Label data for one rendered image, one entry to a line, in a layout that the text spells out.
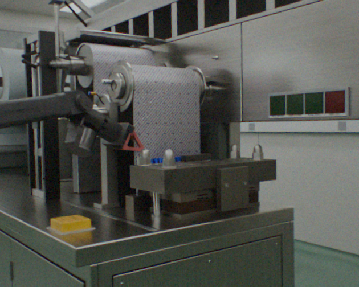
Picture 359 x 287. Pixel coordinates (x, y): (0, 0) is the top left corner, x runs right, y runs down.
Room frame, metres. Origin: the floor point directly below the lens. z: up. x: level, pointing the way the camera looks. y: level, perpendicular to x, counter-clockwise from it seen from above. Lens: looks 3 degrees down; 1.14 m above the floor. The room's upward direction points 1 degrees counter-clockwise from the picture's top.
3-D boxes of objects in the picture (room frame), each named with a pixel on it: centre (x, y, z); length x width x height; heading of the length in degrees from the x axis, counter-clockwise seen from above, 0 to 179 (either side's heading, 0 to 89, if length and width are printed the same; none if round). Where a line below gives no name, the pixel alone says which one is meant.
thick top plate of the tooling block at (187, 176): (1.25, -0.08, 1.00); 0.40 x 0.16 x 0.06; 127
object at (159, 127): (1.32, 0.03, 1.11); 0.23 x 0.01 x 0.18; 127
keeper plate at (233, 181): (1.18, -0.14, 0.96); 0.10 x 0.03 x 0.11; 127
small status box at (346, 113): (1.18, -0.33, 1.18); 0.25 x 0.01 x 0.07; 37
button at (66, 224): (1.03, 0.25, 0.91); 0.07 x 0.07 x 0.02; 37
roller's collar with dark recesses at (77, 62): (1.48, 0.33, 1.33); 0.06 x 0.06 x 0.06; 37
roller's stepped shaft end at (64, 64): (1.45, 0.38, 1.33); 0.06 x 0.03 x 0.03; 127
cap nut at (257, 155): (1.31, -0.23, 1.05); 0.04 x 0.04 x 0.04
